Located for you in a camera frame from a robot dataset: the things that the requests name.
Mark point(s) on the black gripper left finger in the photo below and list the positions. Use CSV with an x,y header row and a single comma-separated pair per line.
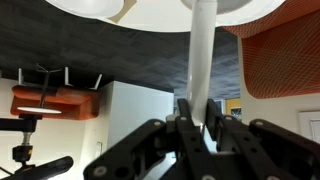
x,y
150,153

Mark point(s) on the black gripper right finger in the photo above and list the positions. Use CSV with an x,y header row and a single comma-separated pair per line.
x,y
266,153

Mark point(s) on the white marker with black cap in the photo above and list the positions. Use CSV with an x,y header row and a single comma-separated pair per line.
x,y
200,66

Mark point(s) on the orange-red patterned sofa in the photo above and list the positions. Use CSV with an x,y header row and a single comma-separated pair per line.
x,y
283,56

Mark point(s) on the red background lounge sofa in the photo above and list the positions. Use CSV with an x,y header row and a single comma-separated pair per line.
x,y
66,100

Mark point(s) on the small white background table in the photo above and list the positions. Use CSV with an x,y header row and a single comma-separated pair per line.
x,y
38,110

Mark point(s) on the white ceramic mug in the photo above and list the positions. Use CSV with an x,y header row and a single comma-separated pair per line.
x,y
233,5

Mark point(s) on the white bowl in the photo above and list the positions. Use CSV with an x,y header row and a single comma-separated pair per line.
x,y
86,6

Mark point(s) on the white framed wall sign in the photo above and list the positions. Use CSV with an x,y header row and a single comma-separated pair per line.
x,y
311,128

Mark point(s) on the black stereo camera bar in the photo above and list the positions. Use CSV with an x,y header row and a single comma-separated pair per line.
x,y
50,166

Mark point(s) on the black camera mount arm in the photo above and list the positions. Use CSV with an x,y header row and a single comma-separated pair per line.
x,y
23,151

